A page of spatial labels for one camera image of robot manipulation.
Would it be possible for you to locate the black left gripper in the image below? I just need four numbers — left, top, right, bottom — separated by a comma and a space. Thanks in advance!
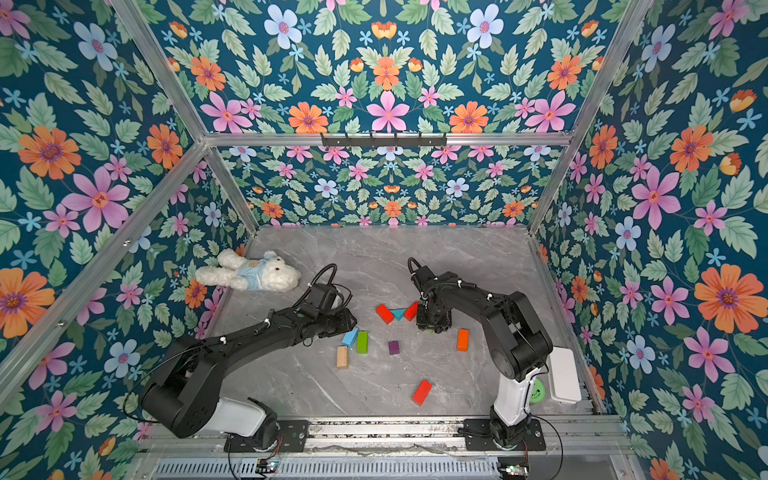
315, 307, 362, 338

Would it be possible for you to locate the red block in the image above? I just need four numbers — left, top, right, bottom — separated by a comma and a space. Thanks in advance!
375, 304, 395, 325
411, 379, 433, 406
404, 302, 420, 321

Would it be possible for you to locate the light blue block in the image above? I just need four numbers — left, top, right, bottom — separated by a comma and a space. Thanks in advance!
342, 327, 359, 348

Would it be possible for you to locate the orange block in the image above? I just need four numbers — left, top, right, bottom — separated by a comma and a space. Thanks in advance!
456, 328, 470, 352

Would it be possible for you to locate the green block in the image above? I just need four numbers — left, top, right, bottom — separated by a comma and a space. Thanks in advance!
356, 331, 369, 355

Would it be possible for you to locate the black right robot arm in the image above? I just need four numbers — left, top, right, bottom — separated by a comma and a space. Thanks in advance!
407, 257, 554, 450

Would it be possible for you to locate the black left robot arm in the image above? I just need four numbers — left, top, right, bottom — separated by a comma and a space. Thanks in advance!
139, 283, 357, 450

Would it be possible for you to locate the natural wood block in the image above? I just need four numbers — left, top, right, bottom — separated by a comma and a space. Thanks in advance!
336, 345, 349, 370

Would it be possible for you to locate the white teddy bear plush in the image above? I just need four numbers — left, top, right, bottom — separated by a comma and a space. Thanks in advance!
195, 249, 302, 292

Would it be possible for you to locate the white box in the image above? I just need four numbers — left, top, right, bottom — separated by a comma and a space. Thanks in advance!
547, 347, 582, 404

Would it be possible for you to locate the black hook rack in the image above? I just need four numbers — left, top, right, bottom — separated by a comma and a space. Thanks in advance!
320, 133, 448, 148

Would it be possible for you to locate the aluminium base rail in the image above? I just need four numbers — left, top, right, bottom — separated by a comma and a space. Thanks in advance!
142, 414, 632, 456

